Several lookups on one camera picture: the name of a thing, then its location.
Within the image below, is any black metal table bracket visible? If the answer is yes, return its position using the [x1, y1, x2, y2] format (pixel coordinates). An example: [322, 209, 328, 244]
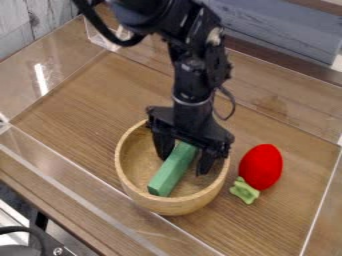
[29, 210, 96, 256]

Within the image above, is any black cable bottom left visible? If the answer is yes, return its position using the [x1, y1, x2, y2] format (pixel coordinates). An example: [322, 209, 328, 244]
[0, 225, 44, 256]

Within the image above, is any brown wooden bowl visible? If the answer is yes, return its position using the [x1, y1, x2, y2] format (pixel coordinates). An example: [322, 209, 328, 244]
[115, 121, 229, 216]

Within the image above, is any green rectangular block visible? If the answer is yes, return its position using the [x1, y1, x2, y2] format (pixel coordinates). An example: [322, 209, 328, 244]
[147, 142, 197, 197]

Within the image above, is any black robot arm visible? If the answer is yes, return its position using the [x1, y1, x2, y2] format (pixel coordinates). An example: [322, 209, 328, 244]
[72, 0, 233, 175]

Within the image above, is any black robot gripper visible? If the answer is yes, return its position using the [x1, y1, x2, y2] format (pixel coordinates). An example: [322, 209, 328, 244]
[145, 100, 235, 175]

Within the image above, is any red plush strawberry toy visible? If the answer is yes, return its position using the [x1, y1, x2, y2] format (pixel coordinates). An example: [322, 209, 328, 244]
[229, 144, 283, 205]

